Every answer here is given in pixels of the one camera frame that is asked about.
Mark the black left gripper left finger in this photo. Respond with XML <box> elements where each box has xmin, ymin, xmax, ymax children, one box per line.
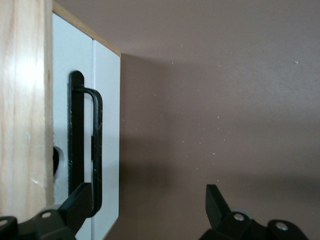
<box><xmin>18</xmin><ymin>182</ymin><xmax>94</xmax><ymax>240</ymax></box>

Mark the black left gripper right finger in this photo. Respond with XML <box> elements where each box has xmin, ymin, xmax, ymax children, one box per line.
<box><xmin>199</xmin><ymin>184</ymin><xmax>270</xmax><ymax>240</ymax></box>

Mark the brown table mat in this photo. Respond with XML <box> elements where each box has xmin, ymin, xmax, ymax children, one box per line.
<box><xmin>53</xmin><ymin>0</ymin><xmax>320</xmax><ymax>240</ymax></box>

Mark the wooden cabinet box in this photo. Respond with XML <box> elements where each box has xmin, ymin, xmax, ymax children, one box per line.
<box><xmin>0</xmin><ymin>0</ymin><xmax>56</xmax><ymax>212</ymax></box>

